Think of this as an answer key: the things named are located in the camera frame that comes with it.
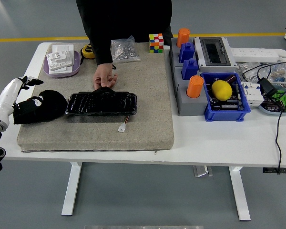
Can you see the person's right hand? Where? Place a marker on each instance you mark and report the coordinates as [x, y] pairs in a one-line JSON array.
[[103, 74]]

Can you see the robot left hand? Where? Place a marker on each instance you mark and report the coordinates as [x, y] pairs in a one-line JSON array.
[[7, 97]]

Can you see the black glossy panel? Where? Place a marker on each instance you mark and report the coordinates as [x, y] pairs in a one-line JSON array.
[[100, 103]]

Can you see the black rag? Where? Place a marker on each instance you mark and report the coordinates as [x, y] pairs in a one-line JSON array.
[[52, 105]]

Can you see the person's right forearm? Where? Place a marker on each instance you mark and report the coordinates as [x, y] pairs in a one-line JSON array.
[[101, 52]]

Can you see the black desk controller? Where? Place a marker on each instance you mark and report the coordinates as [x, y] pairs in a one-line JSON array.
[[270, 170]]

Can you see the yellow tape measure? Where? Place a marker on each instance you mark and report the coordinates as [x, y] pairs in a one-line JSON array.
[[87, 51]]

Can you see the purple tray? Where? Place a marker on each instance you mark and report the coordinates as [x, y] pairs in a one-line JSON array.
[[76, 64]]

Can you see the clear bag of nuts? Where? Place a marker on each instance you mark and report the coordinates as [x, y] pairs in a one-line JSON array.
[[124, 51]]

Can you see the white socket module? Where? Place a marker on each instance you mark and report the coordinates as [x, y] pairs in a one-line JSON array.
[[59, 60]]

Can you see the grey-brown mat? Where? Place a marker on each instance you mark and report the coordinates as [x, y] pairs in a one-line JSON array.
[[145, 107]]

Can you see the colourful puzzle cube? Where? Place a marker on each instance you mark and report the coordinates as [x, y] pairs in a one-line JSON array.
[[156, 44]]

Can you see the person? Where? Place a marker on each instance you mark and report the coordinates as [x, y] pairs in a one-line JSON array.
[[124, 16]]

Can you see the grey block holder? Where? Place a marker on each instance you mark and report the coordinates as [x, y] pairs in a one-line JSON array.
[[175, 57], [193, 107]]

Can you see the blue plastic block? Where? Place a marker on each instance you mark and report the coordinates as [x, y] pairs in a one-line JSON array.
[[187, 52], [190, 69]]

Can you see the orange plastic cylinder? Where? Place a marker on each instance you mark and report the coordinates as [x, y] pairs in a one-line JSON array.
[[195, 87], [183, 37]]

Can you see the grey electrical distribution box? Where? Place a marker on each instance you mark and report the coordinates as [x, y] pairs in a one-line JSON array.
[[214, 53]]

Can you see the white table leg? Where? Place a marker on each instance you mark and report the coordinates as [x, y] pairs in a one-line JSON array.
[[240, 195], [71, 190]]

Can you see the yellow lemon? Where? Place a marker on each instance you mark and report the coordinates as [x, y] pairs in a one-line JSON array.
[[221, 90]]

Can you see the brown cylindrical capacitor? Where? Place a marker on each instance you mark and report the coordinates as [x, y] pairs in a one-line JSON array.
[[230, 78]]

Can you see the blue plastic bin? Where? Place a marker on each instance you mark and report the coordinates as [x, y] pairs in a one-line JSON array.
[[224, 117]]

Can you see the dark circuit board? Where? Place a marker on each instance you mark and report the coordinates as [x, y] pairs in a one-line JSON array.
[[271, 106], [228, 106]]

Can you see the clear bag of washers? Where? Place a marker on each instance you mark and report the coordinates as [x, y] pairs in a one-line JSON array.
[[243, 68]]

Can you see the white circuit breaker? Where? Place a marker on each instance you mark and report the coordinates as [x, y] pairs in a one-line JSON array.
[[251, 95]]

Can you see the white power strip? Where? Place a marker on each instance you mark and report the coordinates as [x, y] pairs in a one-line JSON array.
[[252, 56]]

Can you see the black power adapter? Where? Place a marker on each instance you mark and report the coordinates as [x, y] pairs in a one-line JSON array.
[[268, 87]]

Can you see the clear bag of blue parts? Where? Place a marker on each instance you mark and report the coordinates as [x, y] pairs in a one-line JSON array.
[[280, 72]]

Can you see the green terminal block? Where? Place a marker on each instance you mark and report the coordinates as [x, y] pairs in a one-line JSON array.
[[284, 101]]

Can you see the flat white switch plate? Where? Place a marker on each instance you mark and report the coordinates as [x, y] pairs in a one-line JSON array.
[[62, 47]]

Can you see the silver metal bracket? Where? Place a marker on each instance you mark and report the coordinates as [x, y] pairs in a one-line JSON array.
[[202, 171]]

